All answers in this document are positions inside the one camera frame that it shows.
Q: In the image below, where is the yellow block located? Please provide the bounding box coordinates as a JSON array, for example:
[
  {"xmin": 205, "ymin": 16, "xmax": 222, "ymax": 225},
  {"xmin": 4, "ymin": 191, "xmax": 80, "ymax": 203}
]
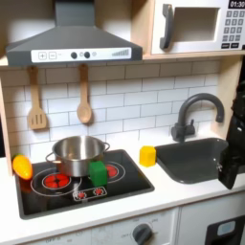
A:
[{"xmin": 139, "ymin": 145, "xmax": 158, "ymax": 168}]

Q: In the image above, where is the green block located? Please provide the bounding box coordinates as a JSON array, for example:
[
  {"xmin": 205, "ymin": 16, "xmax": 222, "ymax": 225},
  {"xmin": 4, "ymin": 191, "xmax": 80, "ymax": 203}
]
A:
[{"xmin": 88, "ymin": 160, "xmax": 108, "ymax": 188}]

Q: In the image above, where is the grey sink basin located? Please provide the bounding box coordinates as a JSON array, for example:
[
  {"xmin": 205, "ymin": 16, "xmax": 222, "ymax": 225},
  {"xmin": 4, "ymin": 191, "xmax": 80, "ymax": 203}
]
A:
[{"xmin": 154, "ymin": 137, "xmax": 245, "ymax": 185}]

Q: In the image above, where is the black door panel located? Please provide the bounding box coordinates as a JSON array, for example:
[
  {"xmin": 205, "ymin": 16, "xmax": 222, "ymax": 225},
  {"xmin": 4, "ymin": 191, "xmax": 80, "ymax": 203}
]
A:
[{"xmin": 204, "ymin": 214, "xmax": 245, "ymax": 245}]

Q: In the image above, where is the white cabinet door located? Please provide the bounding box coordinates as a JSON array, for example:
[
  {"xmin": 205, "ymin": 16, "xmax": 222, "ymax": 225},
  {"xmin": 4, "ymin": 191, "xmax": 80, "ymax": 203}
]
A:
[{"xmin": 176, "ymin": 190, "xmax": 245, "ymax": 245}]

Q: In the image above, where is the grey tap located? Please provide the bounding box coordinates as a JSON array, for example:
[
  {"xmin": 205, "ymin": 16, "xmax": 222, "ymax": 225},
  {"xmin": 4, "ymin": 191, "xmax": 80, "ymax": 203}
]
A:
[{"xmin": 170, "ymin": 92, "xmax": 226, "ymax": 144}]

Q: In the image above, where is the black stove top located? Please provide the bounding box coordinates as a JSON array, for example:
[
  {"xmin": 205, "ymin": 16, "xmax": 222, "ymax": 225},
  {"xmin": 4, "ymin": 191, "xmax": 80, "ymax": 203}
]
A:
[{"xmin": 14, "ymin": 148, "xmax": 156, "ymax": 220}]

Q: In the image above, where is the grey oven knob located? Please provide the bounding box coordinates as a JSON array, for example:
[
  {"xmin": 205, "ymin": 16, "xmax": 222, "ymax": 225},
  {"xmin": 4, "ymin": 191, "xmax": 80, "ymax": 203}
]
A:
[{"xmin": 132, "ymin": 223, "xmax": 154, "ymax": 245}]

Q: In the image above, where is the white oven front panel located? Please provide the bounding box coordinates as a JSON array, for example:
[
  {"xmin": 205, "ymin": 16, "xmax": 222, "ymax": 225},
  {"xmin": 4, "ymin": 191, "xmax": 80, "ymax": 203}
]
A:
[{"xmin": 23, "ymin": 207, "xmax": 180, "ymax": 245}]

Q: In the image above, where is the white toy microwave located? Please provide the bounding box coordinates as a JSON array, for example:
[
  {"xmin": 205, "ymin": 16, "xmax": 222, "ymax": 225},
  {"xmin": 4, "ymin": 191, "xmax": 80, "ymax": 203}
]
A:
[{"xmin": 150, "ymin": 0, "xmax": 245, "ymax": 56}]

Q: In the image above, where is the steel pot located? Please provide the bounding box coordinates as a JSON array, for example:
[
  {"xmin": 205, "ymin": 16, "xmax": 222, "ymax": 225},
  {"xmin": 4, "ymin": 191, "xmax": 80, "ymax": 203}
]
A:
[{"xmin": 45, "ymin": 135, "xmax": 111, "ymax": 178}]

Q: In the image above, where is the wooden spoon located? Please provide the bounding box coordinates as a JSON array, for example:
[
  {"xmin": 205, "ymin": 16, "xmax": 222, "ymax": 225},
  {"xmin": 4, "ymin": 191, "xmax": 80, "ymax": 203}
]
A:
[{"xmin": 76, "ymin": 63, "xmax": 94, "ymax": 124}]

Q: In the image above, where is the grey range hood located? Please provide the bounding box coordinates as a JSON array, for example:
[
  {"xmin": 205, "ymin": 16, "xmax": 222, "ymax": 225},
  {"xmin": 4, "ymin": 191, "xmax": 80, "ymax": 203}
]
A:
[{"xmin": 5, "ymin": 0, "xmax": 144, "ymax": 67}]

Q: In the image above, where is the wooden slotted spatula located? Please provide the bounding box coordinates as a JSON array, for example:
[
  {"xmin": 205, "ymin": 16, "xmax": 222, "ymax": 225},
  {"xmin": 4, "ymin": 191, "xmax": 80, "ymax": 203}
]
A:
[{"xmin": 26, "ymin": 65, "xmax": 49, "ymax": 131}]

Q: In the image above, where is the orange yellow toy vegetable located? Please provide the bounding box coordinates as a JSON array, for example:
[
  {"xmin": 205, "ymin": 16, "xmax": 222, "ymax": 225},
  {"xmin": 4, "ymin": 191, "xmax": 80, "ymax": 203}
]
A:
[{"xmin": 11, "ymin": 153, "xmax": 34, "ymax": 181}]

